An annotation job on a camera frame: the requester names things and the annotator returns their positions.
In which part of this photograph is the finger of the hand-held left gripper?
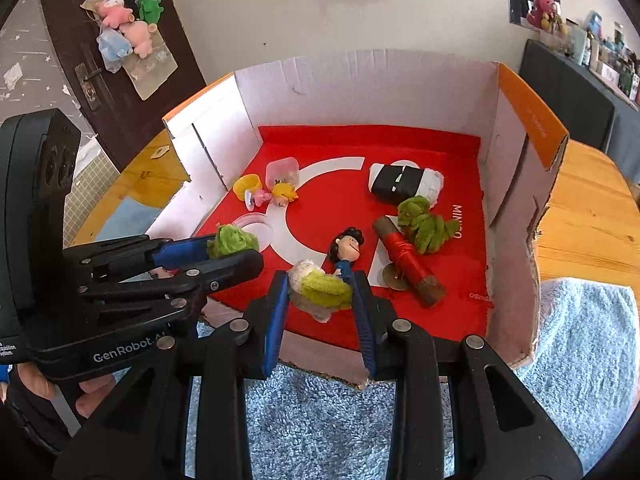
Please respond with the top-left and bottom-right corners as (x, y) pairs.
(75, 251), (265, 302)
(65, 235), (211, 281)

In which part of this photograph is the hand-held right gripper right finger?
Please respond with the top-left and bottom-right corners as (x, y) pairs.
(351, 272), (584, 480)

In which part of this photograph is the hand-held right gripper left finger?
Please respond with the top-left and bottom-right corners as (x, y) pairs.
(52, 270), (291, 480)

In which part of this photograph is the green fuzzy toy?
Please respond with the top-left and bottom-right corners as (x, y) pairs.
(206, 224), (260, 259)

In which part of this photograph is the clear plastic jar lid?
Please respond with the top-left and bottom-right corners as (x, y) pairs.
(234, 211), (275, 251)

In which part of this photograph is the yellow-green fuzzy toy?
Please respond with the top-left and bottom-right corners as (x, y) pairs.
(286, 258), (353, 323)

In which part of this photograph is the dark-haired doll figurine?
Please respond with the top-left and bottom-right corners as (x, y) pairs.
(327, 226), (366, 286)

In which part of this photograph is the red thread-wrapped stick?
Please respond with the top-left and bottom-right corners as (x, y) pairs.
(372, 215), (447, 308)

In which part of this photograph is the yellow bottle cap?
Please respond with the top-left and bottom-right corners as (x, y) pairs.
(232, 173), (263, 201)

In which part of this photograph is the blonde pink doll figurine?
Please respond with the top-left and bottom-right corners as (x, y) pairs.
(244, 182), (301, 209)

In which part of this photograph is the clear plastic cup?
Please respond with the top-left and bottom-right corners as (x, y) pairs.
(265, 156), (301, 191)

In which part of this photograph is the green plush toy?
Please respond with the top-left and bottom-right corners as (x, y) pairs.
(396, 195), (462, 256)

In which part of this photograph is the black and white tissue pack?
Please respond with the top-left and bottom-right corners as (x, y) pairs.
(368, 160), (446, 206)

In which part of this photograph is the orange cardboard box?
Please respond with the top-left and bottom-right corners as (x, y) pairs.
(162, 49), (571, 391)

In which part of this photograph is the person's left hand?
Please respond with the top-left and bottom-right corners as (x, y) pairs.
(16, 362), (119, 419)

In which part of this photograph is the blue fluffy towel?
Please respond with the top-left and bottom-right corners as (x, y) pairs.
(95, 195), (640, 480)

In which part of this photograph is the clear plastic pouch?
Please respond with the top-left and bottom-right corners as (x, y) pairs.
(122, 35), (179, 102)

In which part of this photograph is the blue plush toy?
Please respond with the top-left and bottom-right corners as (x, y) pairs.
(97, 27), (133, 75)

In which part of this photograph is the pink plush toy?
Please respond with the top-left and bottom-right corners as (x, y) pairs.
(120, 20), (157, 58)

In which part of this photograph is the pink pig plush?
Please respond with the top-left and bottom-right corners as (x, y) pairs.
(95, 0), (135, 30)

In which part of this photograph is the small green plush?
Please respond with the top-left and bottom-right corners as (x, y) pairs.
(134, 0), (165, 26)

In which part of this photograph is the side table with dark cloth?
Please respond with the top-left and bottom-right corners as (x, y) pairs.
(519, 39), (640, 186)

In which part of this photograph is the cluster of bottles and cosmetics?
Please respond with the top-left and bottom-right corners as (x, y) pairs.
(565, 10), (640, 108)

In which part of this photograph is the pink rabbit plush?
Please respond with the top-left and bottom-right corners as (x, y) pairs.
(526, 0), (566, 33)

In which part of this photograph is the metal door handle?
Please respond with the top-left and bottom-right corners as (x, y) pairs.
(75, 63), (106, 111)

